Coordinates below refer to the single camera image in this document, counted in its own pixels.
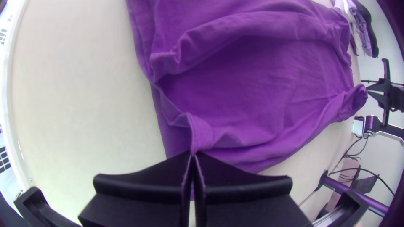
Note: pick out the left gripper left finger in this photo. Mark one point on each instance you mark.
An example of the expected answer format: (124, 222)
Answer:
(142, 195)

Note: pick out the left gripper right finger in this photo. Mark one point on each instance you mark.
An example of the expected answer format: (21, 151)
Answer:
(246, 198)

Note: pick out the black t-shirt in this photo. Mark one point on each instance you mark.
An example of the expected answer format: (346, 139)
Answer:
(252, 88)

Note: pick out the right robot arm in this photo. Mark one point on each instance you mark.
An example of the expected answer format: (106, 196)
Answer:
(393, 94)

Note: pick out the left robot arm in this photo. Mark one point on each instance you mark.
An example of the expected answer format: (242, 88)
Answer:
(353, 194)

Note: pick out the white laundry basket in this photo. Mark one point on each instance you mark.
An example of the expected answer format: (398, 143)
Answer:
(9, 176)

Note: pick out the heap of clothes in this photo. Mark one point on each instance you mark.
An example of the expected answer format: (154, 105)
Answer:
(367, 28)

